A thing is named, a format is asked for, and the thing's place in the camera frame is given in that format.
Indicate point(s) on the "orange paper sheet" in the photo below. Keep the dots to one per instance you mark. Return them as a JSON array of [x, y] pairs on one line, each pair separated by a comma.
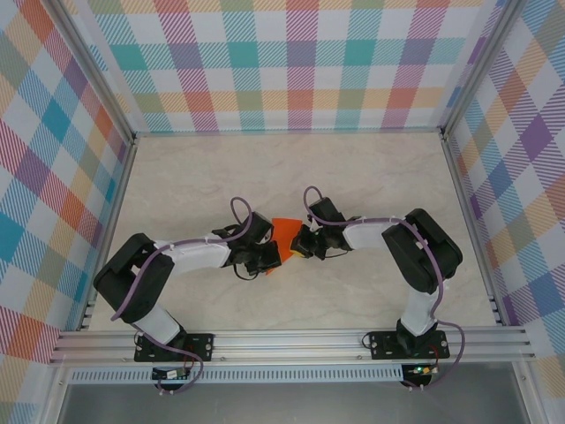
[[284, 234]]

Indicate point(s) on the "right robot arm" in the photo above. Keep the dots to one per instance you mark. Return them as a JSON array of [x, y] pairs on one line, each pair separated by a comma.
[[419, 256]]

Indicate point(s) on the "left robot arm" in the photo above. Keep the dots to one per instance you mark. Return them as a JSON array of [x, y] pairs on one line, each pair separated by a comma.
[[132, 282]]

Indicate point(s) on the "grey metal panel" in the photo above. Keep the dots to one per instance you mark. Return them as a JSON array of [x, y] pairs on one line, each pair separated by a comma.
[[287, 404]]

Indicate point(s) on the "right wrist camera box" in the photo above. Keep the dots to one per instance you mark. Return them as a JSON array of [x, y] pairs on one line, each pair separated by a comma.
[[326, 212]]

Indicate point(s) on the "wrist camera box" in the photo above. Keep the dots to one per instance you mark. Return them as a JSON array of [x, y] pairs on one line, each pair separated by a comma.
[[259, 225], [326, 212]]

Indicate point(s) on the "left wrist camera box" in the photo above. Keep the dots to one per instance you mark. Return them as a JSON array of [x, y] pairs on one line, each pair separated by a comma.
[[259, 225]]

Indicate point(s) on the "aluminium mounting rail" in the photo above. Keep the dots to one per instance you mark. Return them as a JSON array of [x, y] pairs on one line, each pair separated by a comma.
[[287, 344]]

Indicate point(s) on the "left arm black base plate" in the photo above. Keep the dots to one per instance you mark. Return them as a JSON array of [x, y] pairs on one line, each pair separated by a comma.
[[201, 344]]

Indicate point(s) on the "aluminium table edge rail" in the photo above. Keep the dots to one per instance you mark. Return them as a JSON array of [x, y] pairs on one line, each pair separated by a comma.
[[462, 190], [287, 131], [120, 190]]

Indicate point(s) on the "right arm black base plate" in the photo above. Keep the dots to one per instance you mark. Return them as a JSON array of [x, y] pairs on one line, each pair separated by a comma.
[[381, 344]]

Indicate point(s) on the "slanted aluminium frame post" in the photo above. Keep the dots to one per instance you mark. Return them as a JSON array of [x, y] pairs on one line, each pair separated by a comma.
[[480, 66], [101, 73]]

